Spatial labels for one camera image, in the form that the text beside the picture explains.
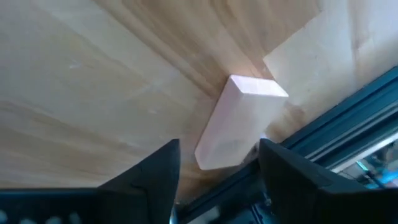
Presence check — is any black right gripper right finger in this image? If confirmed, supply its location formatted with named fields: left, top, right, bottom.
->
left=259, top=138, right=398, bottom=224

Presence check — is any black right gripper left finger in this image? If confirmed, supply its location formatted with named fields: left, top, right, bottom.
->
left=96, top=138, right=182, bottom=224

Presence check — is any wooden block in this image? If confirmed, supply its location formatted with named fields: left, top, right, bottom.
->
left=195, top=74, right=290, bottom=171

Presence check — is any black aluminium frame rail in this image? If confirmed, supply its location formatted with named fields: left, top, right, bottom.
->
left=177, top=67, right=398, bottom=224

